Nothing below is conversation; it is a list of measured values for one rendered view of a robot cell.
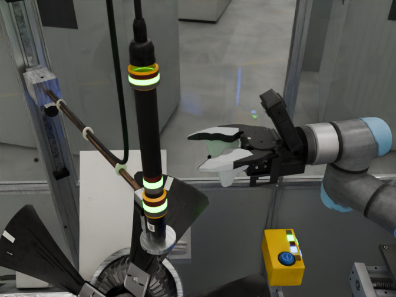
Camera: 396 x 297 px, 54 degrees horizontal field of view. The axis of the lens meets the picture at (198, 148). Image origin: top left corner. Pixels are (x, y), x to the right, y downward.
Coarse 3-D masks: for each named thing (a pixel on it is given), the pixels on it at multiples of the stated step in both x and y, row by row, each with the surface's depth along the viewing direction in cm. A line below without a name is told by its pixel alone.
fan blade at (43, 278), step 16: (32, 208) 87; (16, 224) 89; (32, 224) 87; (0, 240) 92; (16, 240) 91; (32, 240) 89; (48, 240) 87; (0, 256) 95; (16, 256) 93; (32, 256) 91; (48, 256) 89; (64, 256) 87; (32, 272) 95; (48, 272) 92; (64, 272) 89; (64, 288) 94; (80, 288) 90
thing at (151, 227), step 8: (136, 24) 51; (144, 24) 51; (136, 32) 51; (144, 32) 51; (136, 40) 52; (144, 40) 52; (136, 48) 52; (144, 48) 52; (152, 48) 53; (136, 56) 52; (144, 56) 52; (152, 56) 53; (136, 64) 53; (144, 64) 53; (152, 64) 54; (152, 224) 71; (160, 224) 71; (152, 232) 72; (160, 232) 72; (152, 240) 74; (160, 240) 74
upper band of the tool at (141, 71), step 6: (132, 66) 56; (150, 66) 57; (156, 66) 55; (132, 72) 54; (138, 72) 53; (144, 72) 53; (150, 72) 54; (132, 78) 54; (150, 84) 54; (144, 90) 55
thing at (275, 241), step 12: (264, 240) 129; (276, 240) 125; (288, 240) 125; (264, 252) 129; (276, 252) 121; (300, 252) 122; (276, 264) 118; (288, 264) 117; (300, 264) 118; (276, 276) 119; (288, 276) 119; (300, 276) 119
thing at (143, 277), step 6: (132, 264) 95; (132, 270) 94; (138, 270) 92; (126, 276) 95; (132, 276) 94; (138, 276) 92; (144, 276) 90; (126, 282) 95; (132, 282) 93; (138, 282) 91; (144, 282) 90; (126, 288) 94; (132, 288) 92; (138, 288) 90; (144, 288) 89; (138, 294) 90; (144, 294) 89
